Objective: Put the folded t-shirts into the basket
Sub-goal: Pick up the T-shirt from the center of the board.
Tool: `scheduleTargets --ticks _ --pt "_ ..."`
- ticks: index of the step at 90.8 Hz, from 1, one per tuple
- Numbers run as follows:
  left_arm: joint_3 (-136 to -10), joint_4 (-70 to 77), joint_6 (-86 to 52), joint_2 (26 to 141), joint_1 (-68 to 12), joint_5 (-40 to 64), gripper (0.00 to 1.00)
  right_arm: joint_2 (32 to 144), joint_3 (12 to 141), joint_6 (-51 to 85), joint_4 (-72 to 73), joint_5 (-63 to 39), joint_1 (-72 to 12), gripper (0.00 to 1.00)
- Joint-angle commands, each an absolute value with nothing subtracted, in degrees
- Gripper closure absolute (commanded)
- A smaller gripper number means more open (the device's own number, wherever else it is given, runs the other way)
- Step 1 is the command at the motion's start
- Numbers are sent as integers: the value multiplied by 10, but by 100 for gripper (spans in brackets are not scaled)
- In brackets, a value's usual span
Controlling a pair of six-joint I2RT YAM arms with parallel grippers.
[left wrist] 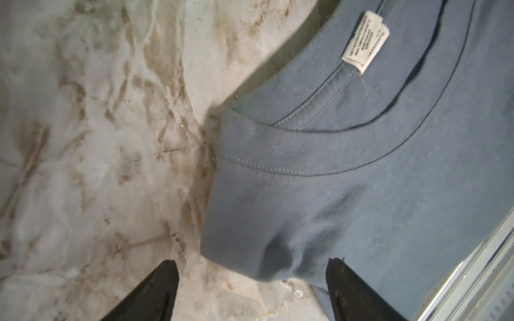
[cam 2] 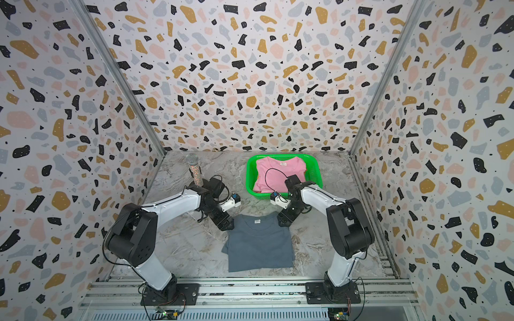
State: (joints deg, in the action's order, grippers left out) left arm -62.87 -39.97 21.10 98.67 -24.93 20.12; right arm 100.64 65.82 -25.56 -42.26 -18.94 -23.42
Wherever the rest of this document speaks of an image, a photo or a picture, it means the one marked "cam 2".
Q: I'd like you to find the sprinkle tube on black base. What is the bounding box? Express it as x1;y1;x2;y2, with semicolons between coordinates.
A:
186;153;209;189

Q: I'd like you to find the pink t-shirt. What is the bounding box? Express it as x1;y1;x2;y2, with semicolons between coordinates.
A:
253;156;307;193

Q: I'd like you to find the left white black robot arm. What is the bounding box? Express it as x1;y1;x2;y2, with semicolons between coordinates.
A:
103;177;241;304

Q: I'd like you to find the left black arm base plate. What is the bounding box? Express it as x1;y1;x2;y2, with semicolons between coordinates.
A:
141;283;200;307

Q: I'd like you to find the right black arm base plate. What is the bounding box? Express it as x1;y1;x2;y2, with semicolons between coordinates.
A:
305;280;361;304

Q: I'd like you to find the grey t-shirt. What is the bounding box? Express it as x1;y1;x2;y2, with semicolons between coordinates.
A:
222;212;294;273

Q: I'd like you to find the left circuit board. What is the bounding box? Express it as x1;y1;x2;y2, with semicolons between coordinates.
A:
155;306;183;320

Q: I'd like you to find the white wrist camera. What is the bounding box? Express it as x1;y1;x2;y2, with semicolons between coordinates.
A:
220;193;241;212
270;191;289;209

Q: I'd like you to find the aluminium front rail frame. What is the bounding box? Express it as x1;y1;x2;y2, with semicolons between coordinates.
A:
77;277;424;320

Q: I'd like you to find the green plastic basket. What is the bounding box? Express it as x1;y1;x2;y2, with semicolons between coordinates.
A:
246;154;323;200

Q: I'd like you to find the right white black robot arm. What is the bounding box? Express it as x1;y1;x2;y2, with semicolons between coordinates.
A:
270;175;376;304

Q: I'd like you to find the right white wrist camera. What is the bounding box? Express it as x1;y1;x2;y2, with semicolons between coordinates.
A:
270;191;289;209

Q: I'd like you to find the circuit board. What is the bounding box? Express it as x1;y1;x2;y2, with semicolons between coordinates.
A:
328;308;350;321
155;306;183;320

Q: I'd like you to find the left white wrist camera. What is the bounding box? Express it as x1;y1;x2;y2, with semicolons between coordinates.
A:
220;193;241;212

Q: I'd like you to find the right circuit board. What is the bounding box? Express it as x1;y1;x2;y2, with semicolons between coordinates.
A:
328;308;350;321

